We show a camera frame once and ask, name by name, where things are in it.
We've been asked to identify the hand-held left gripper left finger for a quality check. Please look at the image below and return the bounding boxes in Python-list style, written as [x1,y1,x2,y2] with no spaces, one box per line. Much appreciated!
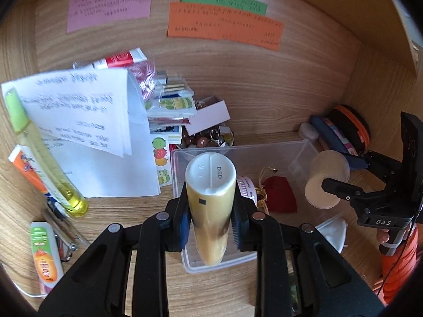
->
[38,184,192,317]

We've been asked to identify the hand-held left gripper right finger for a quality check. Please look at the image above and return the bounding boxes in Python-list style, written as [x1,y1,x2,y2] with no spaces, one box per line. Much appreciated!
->
[231,199,386,317]

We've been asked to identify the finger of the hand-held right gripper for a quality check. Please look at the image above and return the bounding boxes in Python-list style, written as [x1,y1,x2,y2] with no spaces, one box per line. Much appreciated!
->
[321,177,384,217]
[345,150,403,186]

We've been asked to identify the round beige powder puff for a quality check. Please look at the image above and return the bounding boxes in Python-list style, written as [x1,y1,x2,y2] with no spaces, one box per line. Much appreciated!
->
[304,150,351,209]

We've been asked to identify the gold cosmetic tube white cap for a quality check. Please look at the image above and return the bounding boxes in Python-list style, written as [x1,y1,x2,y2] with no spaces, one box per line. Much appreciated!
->
[185,152,238,267]

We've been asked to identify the clear plastic storage box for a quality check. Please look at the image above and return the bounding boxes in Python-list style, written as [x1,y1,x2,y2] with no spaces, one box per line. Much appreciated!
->
[170,139,348,273]

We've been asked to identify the person's right forearm orange sleeve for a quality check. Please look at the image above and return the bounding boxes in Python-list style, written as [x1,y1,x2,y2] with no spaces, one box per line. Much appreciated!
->
[379,226,421,305]

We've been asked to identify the person's right hand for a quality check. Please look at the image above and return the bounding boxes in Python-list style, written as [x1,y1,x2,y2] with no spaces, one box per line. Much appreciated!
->
[376,229,391,255]

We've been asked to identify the white tape measure roll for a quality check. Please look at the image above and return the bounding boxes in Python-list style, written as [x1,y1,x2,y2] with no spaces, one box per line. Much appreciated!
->
[236,174,257,203]

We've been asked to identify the black orange round case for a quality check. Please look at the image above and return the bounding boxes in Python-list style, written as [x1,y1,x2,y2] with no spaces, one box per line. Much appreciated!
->
[330,104,371,155]

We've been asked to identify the blue striped pencil pouch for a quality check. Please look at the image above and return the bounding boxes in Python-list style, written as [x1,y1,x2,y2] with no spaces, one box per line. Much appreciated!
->
[309,114,368,170]

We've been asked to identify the red fabric pouch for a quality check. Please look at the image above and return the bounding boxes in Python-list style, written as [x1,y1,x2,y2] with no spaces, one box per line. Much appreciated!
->
[264,176,298,214]

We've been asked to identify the white earbud case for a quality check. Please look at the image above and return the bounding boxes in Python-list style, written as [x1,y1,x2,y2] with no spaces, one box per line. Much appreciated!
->
[299,122,318,140]

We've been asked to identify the fruit sticker sheet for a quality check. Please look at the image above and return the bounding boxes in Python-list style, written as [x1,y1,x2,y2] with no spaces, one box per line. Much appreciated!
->
[150,131,182,187]

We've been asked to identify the white blank card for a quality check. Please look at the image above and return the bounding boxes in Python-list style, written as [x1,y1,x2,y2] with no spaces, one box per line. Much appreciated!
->
[184,100,231,136]

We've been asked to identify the silver pen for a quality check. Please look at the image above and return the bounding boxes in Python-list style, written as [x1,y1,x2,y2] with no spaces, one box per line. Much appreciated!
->
[41,209,90,248]

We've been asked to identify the green patterned packet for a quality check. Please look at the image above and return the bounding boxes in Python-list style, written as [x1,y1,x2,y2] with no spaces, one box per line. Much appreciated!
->
[145,95,196,119]

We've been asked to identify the black white pen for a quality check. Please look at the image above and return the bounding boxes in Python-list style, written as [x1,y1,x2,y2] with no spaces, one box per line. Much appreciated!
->
[46,198,72,220]

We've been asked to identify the small green orange tube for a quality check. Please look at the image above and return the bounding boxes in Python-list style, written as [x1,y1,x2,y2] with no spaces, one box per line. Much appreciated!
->
[30,221,64,285]

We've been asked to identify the white printed paper sheets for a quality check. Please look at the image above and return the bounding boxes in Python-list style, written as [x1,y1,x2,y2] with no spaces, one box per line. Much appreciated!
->
[1,68,161,199]

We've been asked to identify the small gold black packets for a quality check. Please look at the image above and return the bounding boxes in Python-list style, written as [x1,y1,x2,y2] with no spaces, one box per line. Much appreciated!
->
[156,71,186,96]

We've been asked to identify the red white striped pouch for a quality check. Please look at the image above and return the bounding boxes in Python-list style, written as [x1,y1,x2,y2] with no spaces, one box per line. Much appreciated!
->
[127,60,157,101]

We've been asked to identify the yellow green spray bottle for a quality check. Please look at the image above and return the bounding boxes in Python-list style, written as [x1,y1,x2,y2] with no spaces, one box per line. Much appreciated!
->
[4,87,90,217]

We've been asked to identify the orange white tube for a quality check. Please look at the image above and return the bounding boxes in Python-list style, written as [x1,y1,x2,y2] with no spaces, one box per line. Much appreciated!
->
[8,145,55,202]

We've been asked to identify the red white tube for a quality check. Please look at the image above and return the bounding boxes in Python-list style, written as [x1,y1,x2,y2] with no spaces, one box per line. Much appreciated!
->
[73,48,148,70]

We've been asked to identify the orange paper note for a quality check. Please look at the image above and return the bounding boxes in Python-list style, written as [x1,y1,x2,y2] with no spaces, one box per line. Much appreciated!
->
[167,2,285,52]

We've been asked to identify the green paper note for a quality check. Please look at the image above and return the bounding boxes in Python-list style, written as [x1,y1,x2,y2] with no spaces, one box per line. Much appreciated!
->
[180,0,268,16]

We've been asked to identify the pink paper note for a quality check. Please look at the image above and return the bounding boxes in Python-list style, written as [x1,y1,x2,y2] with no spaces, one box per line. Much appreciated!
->
[66,0,155,34]

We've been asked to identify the gold tassel cord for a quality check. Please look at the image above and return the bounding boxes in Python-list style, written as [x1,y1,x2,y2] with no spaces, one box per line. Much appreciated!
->
[257,166,279,210]

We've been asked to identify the white cable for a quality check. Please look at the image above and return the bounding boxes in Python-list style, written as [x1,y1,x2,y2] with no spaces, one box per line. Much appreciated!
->
[0,260,44,300]

